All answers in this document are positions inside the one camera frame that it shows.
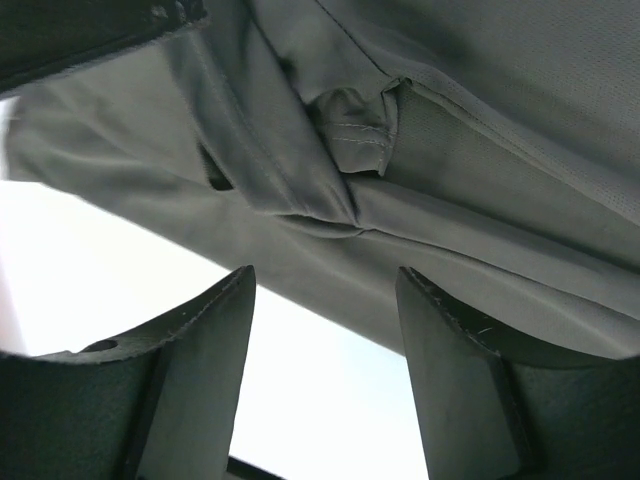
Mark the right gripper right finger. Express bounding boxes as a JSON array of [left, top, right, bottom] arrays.
[[396, 268, 639, 479]]

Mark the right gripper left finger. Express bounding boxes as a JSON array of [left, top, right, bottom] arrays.
[[1, 266, 256, 479]]

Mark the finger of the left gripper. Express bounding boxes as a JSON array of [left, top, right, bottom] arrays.
[[1, 0, 207, 93]]

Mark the dark grey t-shirt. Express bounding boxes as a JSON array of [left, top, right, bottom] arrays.
[[6, 1, 639, 358]]

